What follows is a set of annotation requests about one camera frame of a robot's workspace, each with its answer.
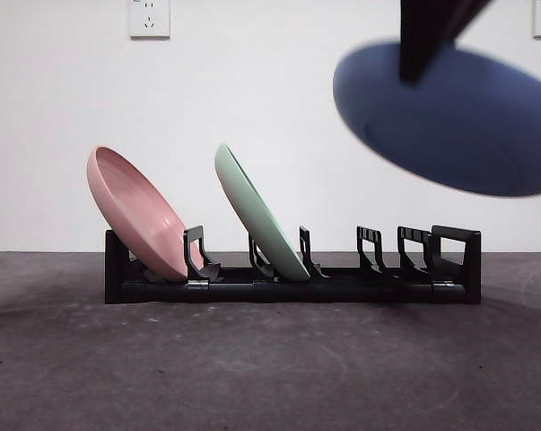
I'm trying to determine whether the pink plate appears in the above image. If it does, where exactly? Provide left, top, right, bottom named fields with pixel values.
left=86, top=145, right=201, bottom=281

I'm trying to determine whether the pale green plate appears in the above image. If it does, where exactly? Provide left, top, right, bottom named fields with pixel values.
left=214, top=142, right=311, bottom=284

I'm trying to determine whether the blue plate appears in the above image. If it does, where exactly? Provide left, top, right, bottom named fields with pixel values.
left=332, top=40, right=541, bottom=199

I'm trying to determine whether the black plastic dish rack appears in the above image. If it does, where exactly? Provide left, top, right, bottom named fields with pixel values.
left=104, top=224, right=483, bottom=307

